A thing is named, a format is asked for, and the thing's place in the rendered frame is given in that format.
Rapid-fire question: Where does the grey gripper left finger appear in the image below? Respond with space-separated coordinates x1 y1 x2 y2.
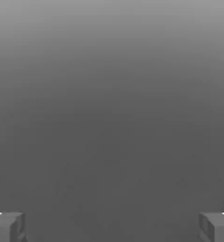
0 211 27 242

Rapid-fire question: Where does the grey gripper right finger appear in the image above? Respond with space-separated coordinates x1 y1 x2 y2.
198 211 224 242

